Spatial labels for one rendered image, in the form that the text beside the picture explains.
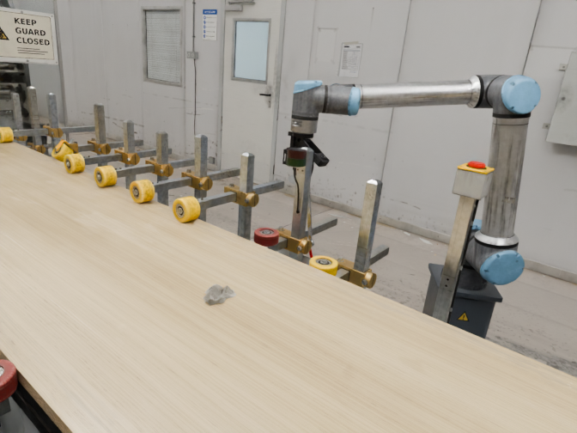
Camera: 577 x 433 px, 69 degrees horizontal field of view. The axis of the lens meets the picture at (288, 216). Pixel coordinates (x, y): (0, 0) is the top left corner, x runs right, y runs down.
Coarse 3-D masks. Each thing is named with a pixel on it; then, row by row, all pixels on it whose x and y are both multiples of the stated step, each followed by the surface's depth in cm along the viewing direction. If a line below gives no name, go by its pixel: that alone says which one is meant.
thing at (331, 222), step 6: (330, 216) 168; (318, 222) 162; (324, 222) 162; (330, 222) 164; (336, 222) 168; (306, 228) 155; (312, 228) 155; (318, 228) 158; (324, 228) 161; (306, 234) 152; (312, 234) 156; (282, 240) 142; (276, 246) 140; (282, 246) 143
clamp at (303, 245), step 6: (282, 234) 145; (288, 234) 145; (288, 240) 143; (294, 240) 142; (300, 240) 141; (306, 240) 141; (288, 246) 144; (294, 246) 142; (300, 246) 141; (306, 246) 141; (294, 252) 143; (300, 252) 142; (306, 252) 142
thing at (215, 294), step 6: (210, 288) 99; (216, 288) 97; (222, 288) 101; (228, 288) 99; (210, 294) 96; (216, 294) 97; (222, 294) 97; (228, 294) 98; (234, 294) 99; (204, 300) 96; (210, 300) 94; (216, 300) 95; (222, 300) 95
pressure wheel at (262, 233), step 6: (264, 228) 139; (258, 234) 133; (264, 234) 135; (270, 234) 135; (276, 234) 135; (258, 240) 133; (264, 240) 132; (270, 240) 133; (276, 240) 135; (264, 246) 133; (270, 246) 134
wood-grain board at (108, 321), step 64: (0, 192) 151; (64, 192) 157; (128, 192) 163; (0, 256) 107; (64, 256) 110; (128, 256) 113; (192, 256) 116; (256, 256) 120; (0, 320) 83; (64, 320) 84; (128, 320) 86; (192, 320) 88; (256, 320) 90; (320, 320) 92; (384, 320) 94; (64, 384) 69; (128, 384) 70; (192, 384) 71; (256, 384) 72; (320, 384) 74; (384, 384) 75; (448, 384) 76; (512, 384) 78; (576, 384) 79
